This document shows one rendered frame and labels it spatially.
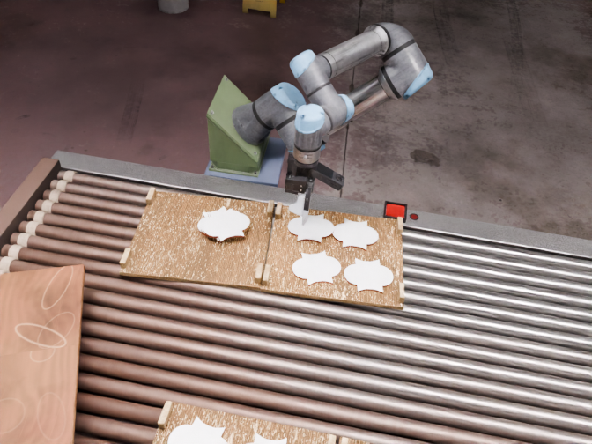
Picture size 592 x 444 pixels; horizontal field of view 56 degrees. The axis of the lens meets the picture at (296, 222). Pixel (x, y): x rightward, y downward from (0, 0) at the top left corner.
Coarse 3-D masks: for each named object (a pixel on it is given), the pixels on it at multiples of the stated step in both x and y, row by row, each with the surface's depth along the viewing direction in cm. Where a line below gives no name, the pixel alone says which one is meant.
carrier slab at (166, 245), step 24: (168, 192) 184; (144, 216) 176; (168, 216) 176; (192, 216) 177; (264, 216) 179; (144, 240) 168; (168, 240) 169; (192, 240) 170; (216, 240) 170; (240, 240) 171; (264, 240) 171; (144, 264) 162; (168, 264) 162; (192, 264) 163; (216, 264) 164; (240, 264) 164; (264, 264) 166
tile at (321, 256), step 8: (304, 256) 167; (312, 256) 167; (320, 256) 167; (328, 256) 167; (296, 264) 164; (304, 264) 164; (312, 264) 165; (320, 264) 165; (328, 264) 165; (336, 264) 165; (296, 272) 162; (304, 272) 162; (312, 272) 163; (320, 272) 163; (328, 272) 163; (336, 272) 163; (312, 280) 161; (320, 280) 161; (328, 280) 161
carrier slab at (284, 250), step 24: (288, 216) 179; (336, 216) 181; (360, 216) 181; (288, 240) 172; (312, 240) 172; (336, 240) 173; (384, 240) 174; (288, 264) 165; (384, 264) 167; (264, 288) 159; (288, 288) 159; (312, 288) 160; (336, 288) 160; (384, 288) 161
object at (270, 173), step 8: (272, 144) 215; (280, 144) 215; (272, 152) 212; (280, 152) 212; (264, 160) 208; (272, 160) 208; (280, 160) 209; (208, 168) 203; (264, 168) 205; (272, 168) 205; (280, 168) 206; (216, 176) 201; (224, 176) 201; (232, 176) 201; (240, 176) 201; (248, 176) 201; (264, 176) 202; (272, 176) 202; (264, 184) 200; (272, 184) 200
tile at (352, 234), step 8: (344, 224) 177; (352, 224) 177; (360, 224) 178; (336, 232) 175; (344, 232) 175; (352, 232) 175; (360, 232) 175; (368, 232) 175; (376, 232) 176; (344, 240) 172; (352, 240) 172; (360, 240) 173; (368, 240) 173; (376, 240) 173; (360, 248) 171
